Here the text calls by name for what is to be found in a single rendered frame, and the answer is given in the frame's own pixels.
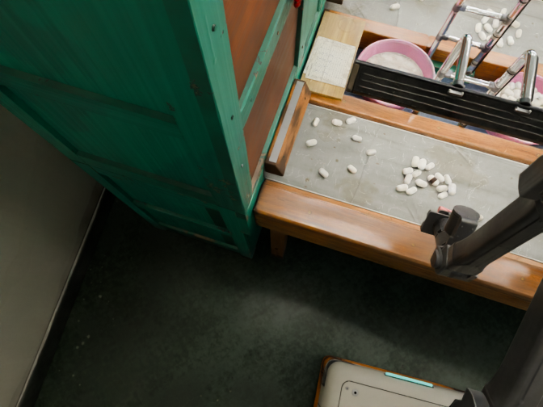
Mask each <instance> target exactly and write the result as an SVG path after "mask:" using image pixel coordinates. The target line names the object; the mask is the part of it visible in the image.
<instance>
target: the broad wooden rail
mask: <svg viewBox="0 0 543 407"><path fill-rule="evenodd" d="M253 211H254V216H255V223H256V225H258V226H261V227H264V228H266V229H271V230H274V231H277V232H279V233H283V234H287V235H289V236H292V237H296V238H299V239H301V240H305V241H309V242H312V243H314V244H317V245H322V246H325V247H327V248H330V249H333V250H337V251H340V252H343V253H345V254H350V255H352V256H355V257H358V258H362V259H365V260H369V261H372V262H375V263H378V264H381V265H383V266H387V267H390V268H394V269H396V270H399V271H403V272H406V273H408V274H412V275H416V276H418V277H421V278H424V279H429V280H431V281H434V282H437V283H441V284H443V285H447V286H450V287H454V288H456V289H459V290H462V291H465V292H469V293H472V294H474V295H477V296H482V297H485V298H487V299H490V300H494V301H497V302H500V303H503V304H507V305H510V306H512V307H515V308H520V309H523V310H525V311H527V309H528V306H529V305H530V303H531V301H532V298H533V297H534V294H535V292H536V290H537V288H538V286H539V284H540V282H541V279H542V277H543V263H541V262H537V261H533V260H531V259H528V258H523V257H521V256H518V255H514V254H510V253H507V254H505V255H504V256H502V257H501V258H498V259H497V260H495V261H493V262H492V263H490V264H489V265H487V266H486V267H485V268H484V271H483V272H482V273H480V274H478V277H477V278H476V279H474V280H472V281H470V282H465V281H461V280H458V279H453V278H449V277H446V276H443V275H438V274H436V272H435V268H434V267H431V261H430V259H431V256H432V255H433V252H434V250H435V248H436V240H435V236H433V235H431V234H427V233H423V232H421V230H420V227H421V226H419V225H416V224H412V223H409V222H406V221H404V220H399V219H396V218H393V217H390V216H386V215H383V214H380V213H377V212H372V211H369V210H367V209H364V208H359V207H357V206H354V205H350V204H348V203H343V202H340V201H338V200H335V199H330V198H327V197H324V196H321V195H317V194H314V193H311V192H308V191H303V190H301V189H298V188H295V187H291V186H288V185H284V184H282V183H277V182H274V181H272V180H269V179H265V180H264V181H263V183H262V186H261V188H260V190H259V194H258V197H257V200H256V201H255V205H254V208H253Z"/></svg>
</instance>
